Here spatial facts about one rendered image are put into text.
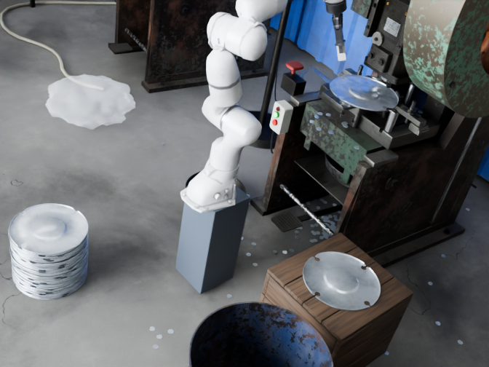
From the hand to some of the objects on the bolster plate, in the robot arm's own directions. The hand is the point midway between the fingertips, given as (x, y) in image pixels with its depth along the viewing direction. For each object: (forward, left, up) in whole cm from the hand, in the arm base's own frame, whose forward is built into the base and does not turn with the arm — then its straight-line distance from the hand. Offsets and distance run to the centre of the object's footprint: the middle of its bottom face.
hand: (341, 51), depth 234 cm
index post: (+14, -23, -27) cm, 38 cm away
